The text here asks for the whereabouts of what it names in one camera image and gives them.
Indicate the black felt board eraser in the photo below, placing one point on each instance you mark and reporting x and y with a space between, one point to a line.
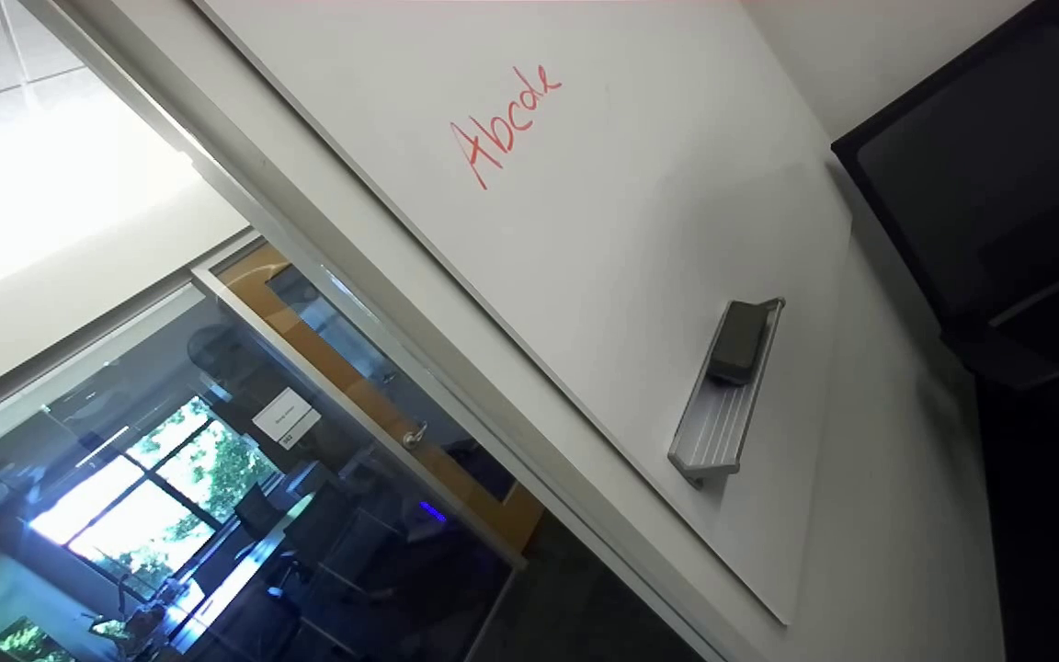
742 343

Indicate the red marker writing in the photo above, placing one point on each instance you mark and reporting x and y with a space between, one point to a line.
492 146

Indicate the white whiteboard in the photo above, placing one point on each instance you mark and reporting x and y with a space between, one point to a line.
346 261
628 158

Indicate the white paper sign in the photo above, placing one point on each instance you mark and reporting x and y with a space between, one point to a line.
287 415

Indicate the black flat screen monitor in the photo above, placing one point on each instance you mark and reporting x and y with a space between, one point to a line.
995 169

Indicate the wooden door frame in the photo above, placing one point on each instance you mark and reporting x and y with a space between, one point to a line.
264 286

